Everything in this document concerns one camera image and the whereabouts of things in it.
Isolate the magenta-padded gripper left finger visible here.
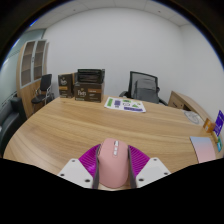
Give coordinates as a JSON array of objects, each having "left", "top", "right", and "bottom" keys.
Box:
[{"left": 57, "top": 143, "right": 102, "bottom": 190}]

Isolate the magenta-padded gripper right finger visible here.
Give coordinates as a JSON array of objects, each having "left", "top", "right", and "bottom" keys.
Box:
[{"left": 127, "top": 144, "right": 172, "bottom": 189}]

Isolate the pink computer mouse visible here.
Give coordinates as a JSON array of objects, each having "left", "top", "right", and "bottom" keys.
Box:
[{"left": 98, "top": 137, "right": 130, "bottom": 190}]

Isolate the pink-blue gradient mouse pad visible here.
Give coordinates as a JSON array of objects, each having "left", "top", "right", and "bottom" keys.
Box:
[{"left": 189, "top": 135, "right": 217, "bottom": 164}]

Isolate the grey smiley print sheet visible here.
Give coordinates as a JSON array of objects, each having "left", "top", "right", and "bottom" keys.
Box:
[{"left": 183, "top": 110, "right": 204, "bottom": 126}]

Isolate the printed paper sheet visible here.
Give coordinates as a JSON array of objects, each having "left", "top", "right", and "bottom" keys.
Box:
[{"left": 103, "top": 96, "right": 147, "bottom": 114}]

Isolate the green flat box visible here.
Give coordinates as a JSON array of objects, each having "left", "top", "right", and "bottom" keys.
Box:
[{"left": 215, "top": 136, "right": 224, "bottom": 154}]

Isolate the orange wooden box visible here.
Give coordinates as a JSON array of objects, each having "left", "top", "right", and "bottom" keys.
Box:
[{"left": 202, "top": 117, "right": 217, "bottom": 134}]

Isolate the large brown cardboard box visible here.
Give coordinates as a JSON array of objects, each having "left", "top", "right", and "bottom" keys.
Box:
[{"left": 73, "top": 81, "right": 105, "bottom": 103}]

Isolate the grey backpack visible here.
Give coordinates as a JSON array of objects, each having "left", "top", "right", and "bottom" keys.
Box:
[{"left": 134, "top": 77, "right": 160, "bottom": 104}]

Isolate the purple package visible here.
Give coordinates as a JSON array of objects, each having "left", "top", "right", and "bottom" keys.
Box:
[{"left": 213, "top": 109, "right": 224, "bottom": 138}]

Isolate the black leather sofa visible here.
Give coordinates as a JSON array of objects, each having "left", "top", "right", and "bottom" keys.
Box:
[{"left": 0, "top": 96, "right": 28, "bottom": 156}]

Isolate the small brown cardboard box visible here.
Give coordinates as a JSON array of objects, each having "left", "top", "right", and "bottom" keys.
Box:
[{"left": 57, "top": 72, "right": 76, "bottom": 99}]

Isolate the black mesh office chair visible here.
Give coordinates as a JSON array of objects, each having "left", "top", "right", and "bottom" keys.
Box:
[{"left": 118, "top": 70, "right": 169, "bottom": 106}]

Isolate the black visitor chair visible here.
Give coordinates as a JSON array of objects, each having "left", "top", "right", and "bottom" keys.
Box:
[{"left": 30, "top": 73, "right": 55, "bottom": 106}]

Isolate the black box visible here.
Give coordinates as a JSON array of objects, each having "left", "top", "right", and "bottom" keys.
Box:
[{"left": 76, "top": 68, "right": 106, "bottom": 84}]

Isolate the wooden shelf cabinet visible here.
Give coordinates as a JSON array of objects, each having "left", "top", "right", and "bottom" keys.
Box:
[{"left": 15, "top": 39, "right": 49, "bottom": 118}]

